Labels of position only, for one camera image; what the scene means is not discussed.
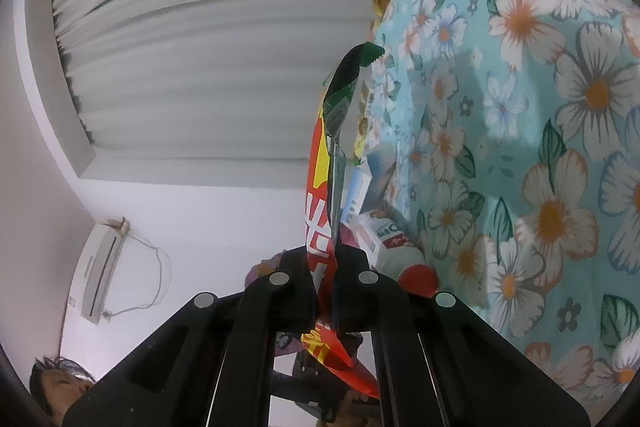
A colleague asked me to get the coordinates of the air conditioner cable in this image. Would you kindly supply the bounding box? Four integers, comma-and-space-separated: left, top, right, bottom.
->
105, 234, 172, 319

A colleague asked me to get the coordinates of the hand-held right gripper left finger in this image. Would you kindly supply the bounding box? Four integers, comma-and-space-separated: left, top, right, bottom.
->
62, 247, 321, 427

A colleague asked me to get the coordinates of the person's head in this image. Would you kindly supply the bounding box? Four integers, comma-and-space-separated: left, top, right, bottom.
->
29, 355, 98, 423

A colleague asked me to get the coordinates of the white and red snack packet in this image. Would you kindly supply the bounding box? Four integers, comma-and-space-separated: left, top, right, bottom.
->
352, 209, 438, 300

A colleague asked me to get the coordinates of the blue and white box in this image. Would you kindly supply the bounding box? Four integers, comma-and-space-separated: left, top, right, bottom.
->
340, 142, 401, 228

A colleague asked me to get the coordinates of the floral blue tablecloth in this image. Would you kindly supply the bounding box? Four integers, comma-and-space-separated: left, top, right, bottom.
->
370, 0, 640, 423

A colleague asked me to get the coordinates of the grey curtain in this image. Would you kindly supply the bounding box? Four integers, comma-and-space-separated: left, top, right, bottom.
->
50, 0, 446, 180

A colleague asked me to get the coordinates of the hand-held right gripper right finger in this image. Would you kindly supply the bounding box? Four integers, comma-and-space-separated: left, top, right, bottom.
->
332, 247, 591, 427

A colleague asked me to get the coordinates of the green and red snack bag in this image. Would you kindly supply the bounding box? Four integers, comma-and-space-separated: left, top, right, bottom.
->
302, 41, 386, 400

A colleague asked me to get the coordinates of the white air conditioner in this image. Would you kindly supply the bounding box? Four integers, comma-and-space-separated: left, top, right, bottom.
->
70, 218, 132, 325

